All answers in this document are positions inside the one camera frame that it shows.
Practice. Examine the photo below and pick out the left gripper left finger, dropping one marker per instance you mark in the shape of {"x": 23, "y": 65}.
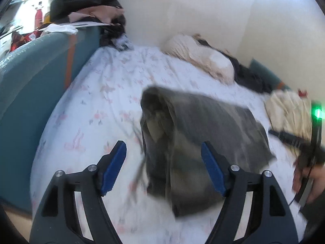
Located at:
{"x": 56, "y": 219}

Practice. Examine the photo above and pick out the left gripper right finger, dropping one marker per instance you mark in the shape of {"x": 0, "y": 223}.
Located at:
{"x": 270, "y": 219}

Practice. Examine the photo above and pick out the camouflage pants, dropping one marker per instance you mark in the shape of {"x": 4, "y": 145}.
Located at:
{"x": 174, "y": 126}

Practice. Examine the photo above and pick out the person's right hand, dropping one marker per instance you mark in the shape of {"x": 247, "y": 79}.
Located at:
{"x": 308, "y": 182}

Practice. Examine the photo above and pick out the cream bear print duvet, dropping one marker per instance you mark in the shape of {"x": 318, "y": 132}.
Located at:
{"x": 289, "y": 112}

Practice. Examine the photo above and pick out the floral white bed sheet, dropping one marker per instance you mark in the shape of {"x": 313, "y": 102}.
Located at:
{"x": 101, "y": 107}

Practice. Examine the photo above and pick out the beige pillow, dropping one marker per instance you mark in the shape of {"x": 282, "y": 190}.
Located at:
{"x": 209, "y": 60}

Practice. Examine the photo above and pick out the teal bed footboard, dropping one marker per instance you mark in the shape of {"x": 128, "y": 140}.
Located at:
{"x": 33, "y": 79}

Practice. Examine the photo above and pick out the white paper sheet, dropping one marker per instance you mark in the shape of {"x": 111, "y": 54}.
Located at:
{"x": 69, "y": 28}

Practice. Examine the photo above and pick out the dark hanging clothes pile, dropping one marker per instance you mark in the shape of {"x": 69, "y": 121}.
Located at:
{"x": 108, "y": 13}

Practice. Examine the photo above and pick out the teal cushion by wall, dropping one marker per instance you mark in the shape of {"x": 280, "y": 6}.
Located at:
{"x": 274, "y": 82}

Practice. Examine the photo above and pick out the black clothes by wall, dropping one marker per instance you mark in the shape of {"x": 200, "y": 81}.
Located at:
{"x": 243, "y": 75}

